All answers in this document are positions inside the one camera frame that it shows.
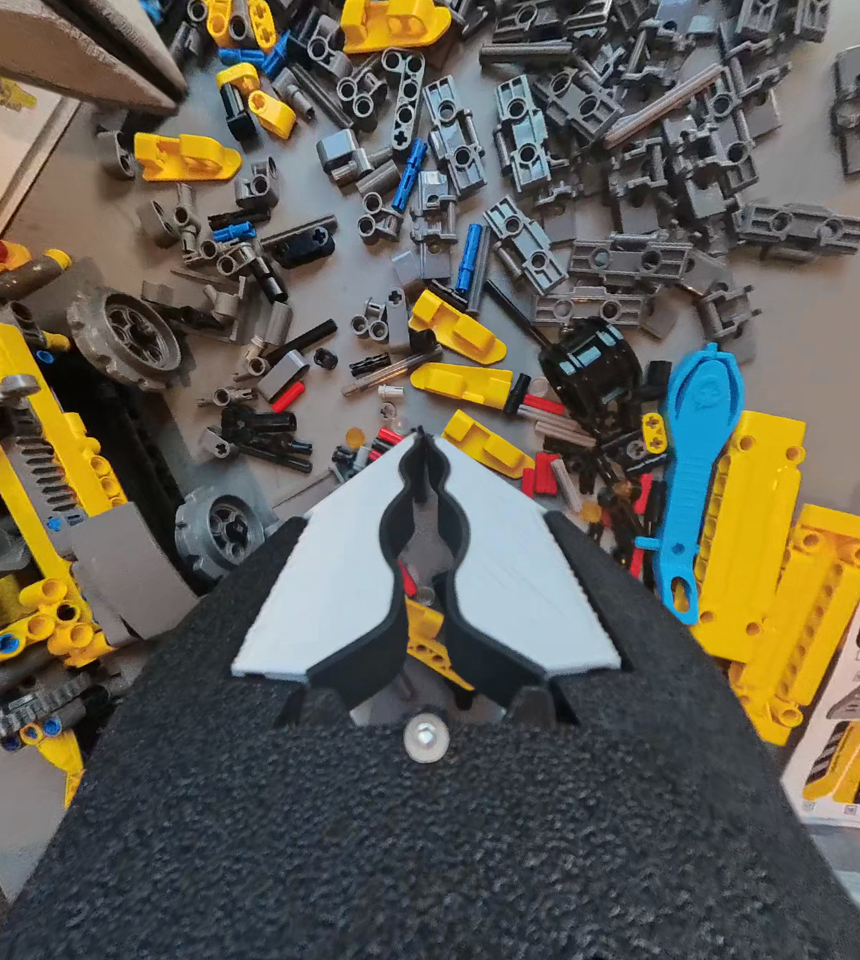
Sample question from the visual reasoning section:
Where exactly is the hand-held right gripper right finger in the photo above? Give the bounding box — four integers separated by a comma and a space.
430, 435, 623, 682

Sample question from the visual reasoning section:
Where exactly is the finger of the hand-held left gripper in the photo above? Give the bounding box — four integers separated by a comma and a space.
0, 0, 191, 117

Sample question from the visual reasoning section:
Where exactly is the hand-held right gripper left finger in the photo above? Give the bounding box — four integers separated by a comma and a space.
231, 433, 431, 685

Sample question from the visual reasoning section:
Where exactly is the yellow grey toy brick vehicle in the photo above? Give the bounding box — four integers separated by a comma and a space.
0, 238, 277, 807

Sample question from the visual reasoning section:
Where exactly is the pile of brick parts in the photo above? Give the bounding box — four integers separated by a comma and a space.
96, 0, 860, 747

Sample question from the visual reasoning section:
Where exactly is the grey desk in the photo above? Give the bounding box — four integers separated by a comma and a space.
0, 0, 860, 924

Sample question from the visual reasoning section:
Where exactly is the black rubber tyre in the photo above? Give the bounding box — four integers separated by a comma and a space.
538, 318, 644, 432

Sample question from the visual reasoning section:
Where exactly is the blue brick separator tool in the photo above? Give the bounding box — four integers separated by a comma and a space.
636, 343, 744, 626

